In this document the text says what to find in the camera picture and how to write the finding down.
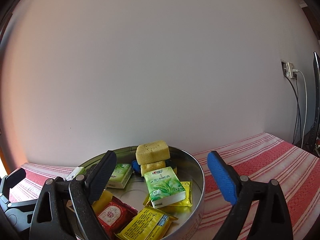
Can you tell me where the red snack packet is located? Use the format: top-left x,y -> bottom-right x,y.
97,197 -> 138,239

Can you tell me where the yellow porous sponge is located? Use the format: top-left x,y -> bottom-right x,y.
92,190 -> 113,215

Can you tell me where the green tissue pack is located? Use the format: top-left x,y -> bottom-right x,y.
107,164 -> 133,189
144,167 -> 184,205
65,166 -> 86,181

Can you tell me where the dark blue yarn ball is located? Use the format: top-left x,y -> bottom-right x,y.
131,160 -> 141,176

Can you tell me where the yellow sponge with green scourer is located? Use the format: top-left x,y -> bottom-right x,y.
140,159 -> 177,176

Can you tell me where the tan yellow sponge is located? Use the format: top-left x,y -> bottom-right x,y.
136,140 -> 170,165

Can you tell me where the red white striped cloth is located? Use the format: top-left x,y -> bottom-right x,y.
8,132 -> 320,240

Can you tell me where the dark monitor edge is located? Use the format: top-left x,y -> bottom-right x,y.
308,52 -> 320,152

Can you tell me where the round blue cookie tin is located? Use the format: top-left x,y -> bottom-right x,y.
106,146 -> 205,239

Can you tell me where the black cable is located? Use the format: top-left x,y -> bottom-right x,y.
287,73 -> 302,145

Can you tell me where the wall power socket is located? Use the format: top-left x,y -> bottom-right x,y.
281,61 -> 299,79

